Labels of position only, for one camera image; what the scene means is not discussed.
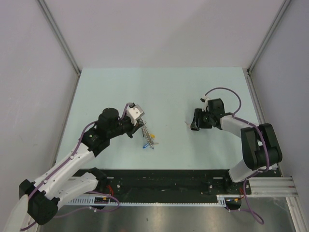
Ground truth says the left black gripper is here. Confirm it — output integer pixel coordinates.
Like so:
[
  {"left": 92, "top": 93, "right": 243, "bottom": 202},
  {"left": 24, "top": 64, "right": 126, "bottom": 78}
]
[{"left": 107, "top": 110, "right": 143, "bottom": 139}]

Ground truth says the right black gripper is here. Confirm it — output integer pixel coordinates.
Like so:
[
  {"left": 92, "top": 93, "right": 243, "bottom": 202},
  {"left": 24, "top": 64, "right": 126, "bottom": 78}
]
[{"left": 191, "top": 108, "right": 214, "bottom": 129}]

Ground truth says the large silver keyring holder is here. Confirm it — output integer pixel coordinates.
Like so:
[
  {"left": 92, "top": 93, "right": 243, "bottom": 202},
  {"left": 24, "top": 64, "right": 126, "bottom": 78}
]
[{"left": 141, "top": 125, "right": 154, "bottom": 149}]

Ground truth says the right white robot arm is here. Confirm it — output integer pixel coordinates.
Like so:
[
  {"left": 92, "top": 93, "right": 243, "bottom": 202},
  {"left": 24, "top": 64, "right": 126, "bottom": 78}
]
[{"left": 190, "top": 97, "right": 282, "bottom": 194}]

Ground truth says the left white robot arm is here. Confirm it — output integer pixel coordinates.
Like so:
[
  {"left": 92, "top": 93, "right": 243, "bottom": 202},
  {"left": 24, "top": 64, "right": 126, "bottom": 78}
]
[{"left": 19, "top": 102, "right": 144, "bottom": 225}]

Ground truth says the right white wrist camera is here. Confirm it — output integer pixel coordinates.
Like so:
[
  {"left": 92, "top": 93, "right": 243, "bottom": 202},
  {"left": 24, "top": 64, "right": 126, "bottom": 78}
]
[{"left": 200, "top": 96, "right": 211, "bottom": 112}]

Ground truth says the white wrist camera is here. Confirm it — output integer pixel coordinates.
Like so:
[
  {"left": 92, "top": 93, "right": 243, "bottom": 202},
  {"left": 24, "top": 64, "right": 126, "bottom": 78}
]
[
  {"left": 126, "top": 102, "right": 144, "bottom": 126},
  {"left": 200, "top": 96, "right": 211, "bottom": 112}
]

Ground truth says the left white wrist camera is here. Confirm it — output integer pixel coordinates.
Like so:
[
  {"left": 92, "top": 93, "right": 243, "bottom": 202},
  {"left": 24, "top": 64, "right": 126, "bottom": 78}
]
[{"left": 126, "top": 102, "right": 144, "bottom": 126}]

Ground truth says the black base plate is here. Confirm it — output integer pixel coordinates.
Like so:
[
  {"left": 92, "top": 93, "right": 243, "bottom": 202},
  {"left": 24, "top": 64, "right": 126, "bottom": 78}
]
[{"left": 74, "top": 168, "right": 251, "bottom": 201}]

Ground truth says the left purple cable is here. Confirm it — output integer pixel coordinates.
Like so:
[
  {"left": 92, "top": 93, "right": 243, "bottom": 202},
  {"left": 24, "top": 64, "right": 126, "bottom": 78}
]
[{"left": 20, "top": 103, "right": 133, "bottom": 230}]

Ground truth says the white slotted cable duct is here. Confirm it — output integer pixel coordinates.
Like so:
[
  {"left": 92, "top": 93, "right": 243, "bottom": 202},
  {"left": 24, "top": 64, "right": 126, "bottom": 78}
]
[{"left": 65, "top": 194, "right": 244, "bottom": 207}]

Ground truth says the left aluminium frame post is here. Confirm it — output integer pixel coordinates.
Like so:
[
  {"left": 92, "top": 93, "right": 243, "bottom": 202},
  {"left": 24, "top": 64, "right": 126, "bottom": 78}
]
[{"left": 36, "top": 0, "right": 82, "bottom": 74}]

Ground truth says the aluminium frame post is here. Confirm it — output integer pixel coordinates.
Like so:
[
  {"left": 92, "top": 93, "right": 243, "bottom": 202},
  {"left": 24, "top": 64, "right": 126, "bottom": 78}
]
[
  {"left": 246, "top": 0, "right": 293, "bottom": 73},
  {"left": 36, "top": 0, "right": 82, "bottom": 74}
]

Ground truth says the right aluminium frame post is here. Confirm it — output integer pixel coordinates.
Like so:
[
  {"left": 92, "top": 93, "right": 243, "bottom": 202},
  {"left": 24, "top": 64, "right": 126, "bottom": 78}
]
[{"left": 246, "top": 0, "right": 293, "bottom": 73}]

